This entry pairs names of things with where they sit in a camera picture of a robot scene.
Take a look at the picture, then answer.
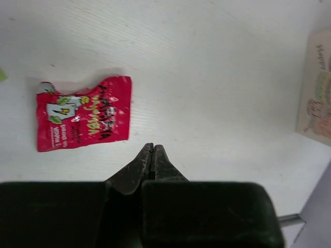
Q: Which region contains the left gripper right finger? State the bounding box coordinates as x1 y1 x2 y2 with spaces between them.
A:
141 145 284 247

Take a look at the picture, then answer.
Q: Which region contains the pink snack packet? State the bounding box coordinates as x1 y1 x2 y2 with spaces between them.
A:
36 76 132 152

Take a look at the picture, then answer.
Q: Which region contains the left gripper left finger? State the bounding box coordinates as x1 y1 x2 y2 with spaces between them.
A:
1 143 154 247

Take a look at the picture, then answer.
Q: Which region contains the beige paper bag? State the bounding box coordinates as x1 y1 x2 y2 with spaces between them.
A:
296 28 330 146

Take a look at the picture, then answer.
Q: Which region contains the green triangular snack packet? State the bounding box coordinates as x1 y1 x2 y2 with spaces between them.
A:
0 69 8 82

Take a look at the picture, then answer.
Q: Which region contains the aluminium table frame rail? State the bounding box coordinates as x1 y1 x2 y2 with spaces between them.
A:
277 213 306 227

